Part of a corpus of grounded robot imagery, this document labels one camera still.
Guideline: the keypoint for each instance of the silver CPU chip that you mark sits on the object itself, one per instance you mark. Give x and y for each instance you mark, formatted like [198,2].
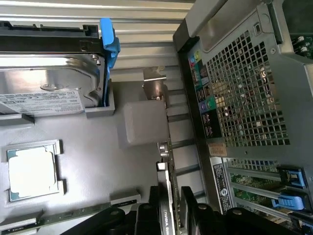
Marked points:
[31,173]

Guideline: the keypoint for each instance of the silver service label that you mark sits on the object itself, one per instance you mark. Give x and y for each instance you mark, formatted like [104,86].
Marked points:
[220,183]

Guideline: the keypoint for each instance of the orange sticker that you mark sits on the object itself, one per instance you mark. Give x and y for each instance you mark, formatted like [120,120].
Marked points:
[217,149]

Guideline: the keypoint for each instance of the blue disk caddy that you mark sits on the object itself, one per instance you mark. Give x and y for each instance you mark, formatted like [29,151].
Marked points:
[108,36]

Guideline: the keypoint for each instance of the black rear port panel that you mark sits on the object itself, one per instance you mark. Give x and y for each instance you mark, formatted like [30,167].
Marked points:
[207,122]

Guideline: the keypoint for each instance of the grey metal PC case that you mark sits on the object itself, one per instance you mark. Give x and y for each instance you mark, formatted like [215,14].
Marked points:
[244,22]

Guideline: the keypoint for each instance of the green RAM stick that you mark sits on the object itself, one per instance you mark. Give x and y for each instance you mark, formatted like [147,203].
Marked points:
[61,215]

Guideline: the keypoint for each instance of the silver hard disk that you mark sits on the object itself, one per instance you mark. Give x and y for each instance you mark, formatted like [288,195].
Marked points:
[36,80]

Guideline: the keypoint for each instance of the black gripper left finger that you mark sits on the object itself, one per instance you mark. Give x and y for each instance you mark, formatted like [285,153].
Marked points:
[146,220]

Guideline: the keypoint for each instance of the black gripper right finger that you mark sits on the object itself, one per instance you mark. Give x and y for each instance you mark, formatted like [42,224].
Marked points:
[195,220]

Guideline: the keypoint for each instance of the blue slot retainer clip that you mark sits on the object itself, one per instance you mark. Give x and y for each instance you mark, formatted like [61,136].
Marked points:
[291,202]
[293,176]

